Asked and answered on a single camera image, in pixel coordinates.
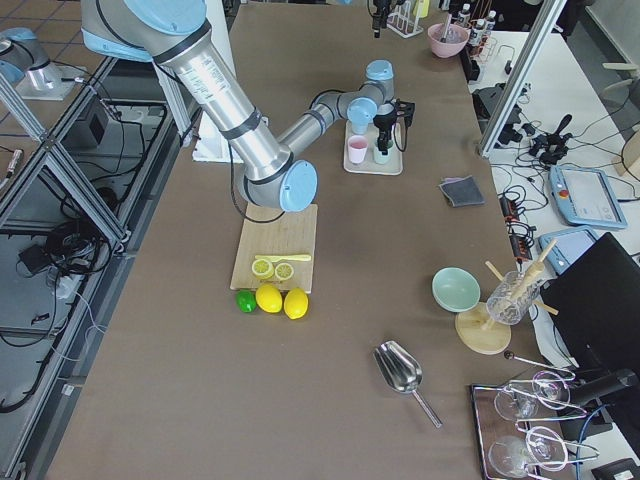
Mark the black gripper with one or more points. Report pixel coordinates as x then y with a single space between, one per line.
384 123

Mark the mint green plastic cup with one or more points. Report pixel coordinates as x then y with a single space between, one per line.
381 157

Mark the pink plastic cup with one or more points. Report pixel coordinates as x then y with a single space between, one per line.
357 147

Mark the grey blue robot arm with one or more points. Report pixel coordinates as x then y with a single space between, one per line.
176 35

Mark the cream plastic tray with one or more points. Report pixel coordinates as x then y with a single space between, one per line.
393 167

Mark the grey folded cloth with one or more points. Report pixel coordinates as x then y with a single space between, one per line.
461 191

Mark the metal muddler stick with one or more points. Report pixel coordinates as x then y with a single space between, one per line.
445 28

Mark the pink bowl with ice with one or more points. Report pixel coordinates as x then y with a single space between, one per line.
449 45

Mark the wooden cutting board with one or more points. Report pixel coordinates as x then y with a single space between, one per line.
293 233

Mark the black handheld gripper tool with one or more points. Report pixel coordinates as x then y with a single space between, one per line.
551 147

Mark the yellow plastic knife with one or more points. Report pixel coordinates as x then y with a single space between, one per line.
280 258

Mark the lemon slice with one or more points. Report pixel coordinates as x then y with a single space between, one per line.
283 271
262 269

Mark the mint green bowl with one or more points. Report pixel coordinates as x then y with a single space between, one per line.
455 289

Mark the yellow lemon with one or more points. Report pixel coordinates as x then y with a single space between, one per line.
269 298
296 304

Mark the blue teach pendant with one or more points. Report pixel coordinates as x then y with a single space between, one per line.
584 196
570 244

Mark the clear glass mug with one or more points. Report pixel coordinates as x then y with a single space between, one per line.
510 300

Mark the wooden mug tree stand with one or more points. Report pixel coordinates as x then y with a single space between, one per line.
484 335

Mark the green lime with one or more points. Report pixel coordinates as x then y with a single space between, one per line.
246 301

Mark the metal scoop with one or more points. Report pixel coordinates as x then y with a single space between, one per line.
403 373

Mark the black computer monitor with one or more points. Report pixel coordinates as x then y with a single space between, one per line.
598 302

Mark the wine glass on rack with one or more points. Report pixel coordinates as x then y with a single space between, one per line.
521 399

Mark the white wire rack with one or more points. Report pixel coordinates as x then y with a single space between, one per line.
402 21

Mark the aluminium frame post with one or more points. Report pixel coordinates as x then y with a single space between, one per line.
542 27

